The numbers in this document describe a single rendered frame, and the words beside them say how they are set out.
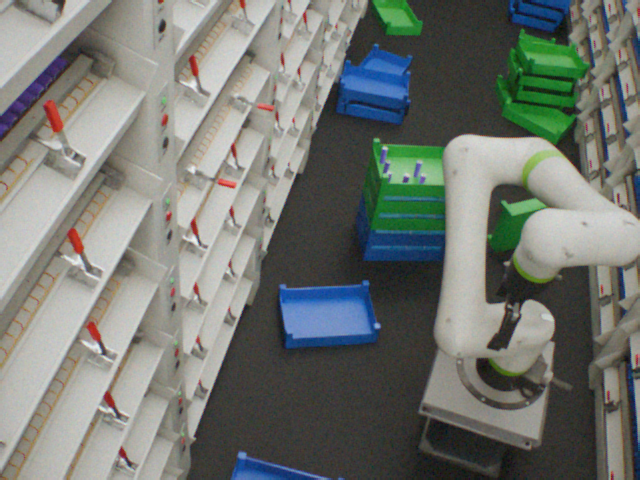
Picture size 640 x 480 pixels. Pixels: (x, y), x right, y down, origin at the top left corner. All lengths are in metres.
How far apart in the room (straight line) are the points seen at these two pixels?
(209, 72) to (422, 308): 1.37
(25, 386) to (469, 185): 1.09
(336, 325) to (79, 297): 1.47
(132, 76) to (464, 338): 1.02
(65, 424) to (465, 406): 1.08
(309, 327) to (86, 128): 1.54
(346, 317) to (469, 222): 0.84
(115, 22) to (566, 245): 0.82
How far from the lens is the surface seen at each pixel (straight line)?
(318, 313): 2.34
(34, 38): 0.69
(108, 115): 0.90
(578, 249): 1.28
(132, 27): 0.91
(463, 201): 1.62
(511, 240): 2.71
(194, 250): 1.51
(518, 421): 1.86
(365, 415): 2.15
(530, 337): 1.70
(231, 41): 1.43
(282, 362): 2.22
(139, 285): 1.20
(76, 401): 1.09
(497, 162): 1.64
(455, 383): 1.86
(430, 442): 2.12
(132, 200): 1.06
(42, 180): 0.81
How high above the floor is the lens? 1.84
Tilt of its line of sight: 46 degrees down
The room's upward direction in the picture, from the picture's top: 10 degrees clockwise
